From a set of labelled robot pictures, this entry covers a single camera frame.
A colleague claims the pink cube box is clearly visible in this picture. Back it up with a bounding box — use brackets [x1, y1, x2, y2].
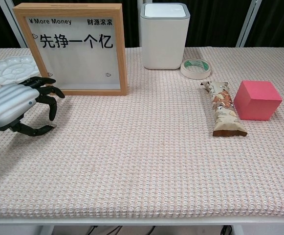
[233, 80, 284, 121]

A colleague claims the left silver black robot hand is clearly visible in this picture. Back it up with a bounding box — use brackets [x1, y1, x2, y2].
[0, 76, 66, 137]

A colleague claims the white table frame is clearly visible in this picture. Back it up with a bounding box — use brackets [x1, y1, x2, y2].
[0, 215, 284, 235]

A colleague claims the white flower paint palette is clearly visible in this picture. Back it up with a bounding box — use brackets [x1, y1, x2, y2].
[0, 55, 39, 86]

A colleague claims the pink woven tablecloth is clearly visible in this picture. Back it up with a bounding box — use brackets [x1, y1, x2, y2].
[0, 46, 284, 218]

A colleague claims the white lidded trash bin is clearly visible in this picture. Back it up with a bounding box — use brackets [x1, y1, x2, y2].
[139, 2, 190, 71]

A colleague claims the brown snack bar packet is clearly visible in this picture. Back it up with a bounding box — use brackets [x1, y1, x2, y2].
[200, 80, 248, 137]

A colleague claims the black curtain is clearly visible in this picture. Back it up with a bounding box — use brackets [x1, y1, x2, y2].
[0, 0, 284, 51]

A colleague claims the beige masking tape roll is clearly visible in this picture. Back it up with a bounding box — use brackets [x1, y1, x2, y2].
[180, 58, 213, 80]

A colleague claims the wooden frame money box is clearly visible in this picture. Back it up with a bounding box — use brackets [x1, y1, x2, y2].
[12, 2, 129, 96]

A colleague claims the white metal post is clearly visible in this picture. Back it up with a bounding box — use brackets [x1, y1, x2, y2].
[0, 0, 29, 49]
[235, 0, 263, 48]

